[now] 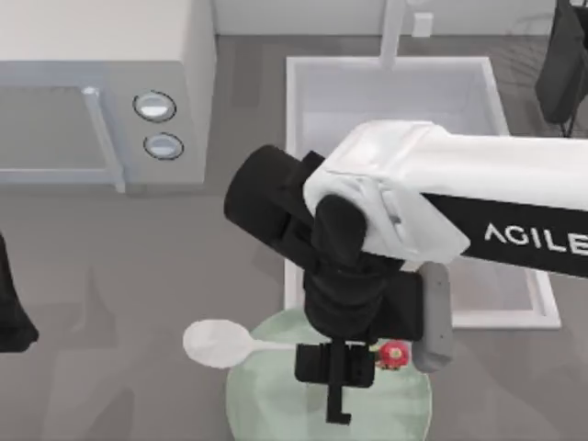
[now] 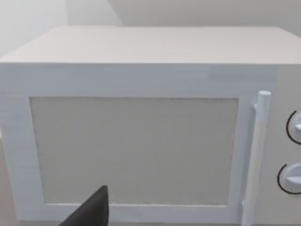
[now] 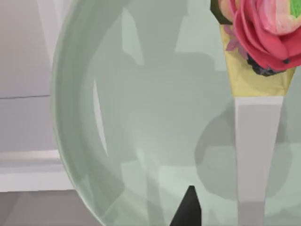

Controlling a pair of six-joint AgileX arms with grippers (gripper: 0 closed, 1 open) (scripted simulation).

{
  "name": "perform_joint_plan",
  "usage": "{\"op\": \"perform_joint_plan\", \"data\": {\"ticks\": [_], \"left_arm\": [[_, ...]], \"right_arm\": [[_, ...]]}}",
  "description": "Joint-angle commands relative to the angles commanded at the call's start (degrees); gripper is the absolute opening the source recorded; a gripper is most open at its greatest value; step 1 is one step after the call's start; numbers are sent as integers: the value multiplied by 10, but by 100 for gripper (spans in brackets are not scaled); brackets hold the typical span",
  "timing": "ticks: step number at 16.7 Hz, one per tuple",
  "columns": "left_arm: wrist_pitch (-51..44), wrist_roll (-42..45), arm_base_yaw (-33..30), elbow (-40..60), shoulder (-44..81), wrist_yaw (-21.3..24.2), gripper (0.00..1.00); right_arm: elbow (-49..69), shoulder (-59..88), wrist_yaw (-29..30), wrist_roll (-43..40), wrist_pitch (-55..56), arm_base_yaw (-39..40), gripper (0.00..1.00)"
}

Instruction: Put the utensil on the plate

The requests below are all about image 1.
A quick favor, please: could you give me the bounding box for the small red strawberry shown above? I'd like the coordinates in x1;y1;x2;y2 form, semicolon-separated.
375;340;411;371

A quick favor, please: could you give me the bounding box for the pale green plate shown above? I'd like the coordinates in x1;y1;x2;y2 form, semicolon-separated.
224;306;434;441

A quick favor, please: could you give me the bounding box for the white spoon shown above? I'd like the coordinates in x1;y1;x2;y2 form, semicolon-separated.
182;319;300;371

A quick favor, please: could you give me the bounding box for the white sink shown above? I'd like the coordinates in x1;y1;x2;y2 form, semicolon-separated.
283;55;563;332

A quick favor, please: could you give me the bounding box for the tall white tap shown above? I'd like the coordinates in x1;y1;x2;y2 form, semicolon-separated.
378;0;417;71

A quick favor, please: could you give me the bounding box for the small white box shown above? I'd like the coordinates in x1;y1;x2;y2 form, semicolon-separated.
413;12;434;40

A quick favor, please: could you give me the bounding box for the small microwave oven knob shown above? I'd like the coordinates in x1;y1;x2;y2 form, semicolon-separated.
142;131;186;163

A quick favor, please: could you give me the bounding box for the black stand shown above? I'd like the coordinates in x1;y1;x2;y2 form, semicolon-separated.
534;0;588;138

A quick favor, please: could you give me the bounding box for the pale microwave oven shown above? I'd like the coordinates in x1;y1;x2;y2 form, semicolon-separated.
0;0;218;198

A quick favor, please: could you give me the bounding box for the large microwave oven knob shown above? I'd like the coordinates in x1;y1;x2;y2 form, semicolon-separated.
131;88;178;125

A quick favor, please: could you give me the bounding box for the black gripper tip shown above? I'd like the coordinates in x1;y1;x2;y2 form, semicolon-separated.
0;232;40;356

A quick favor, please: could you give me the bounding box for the microwave oven glass door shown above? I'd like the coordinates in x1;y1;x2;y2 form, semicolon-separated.
0;84;126;193

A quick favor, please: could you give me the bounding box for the microwave oven door handle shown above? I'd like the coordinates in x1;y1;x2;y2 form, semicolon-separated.
80;86;127;194

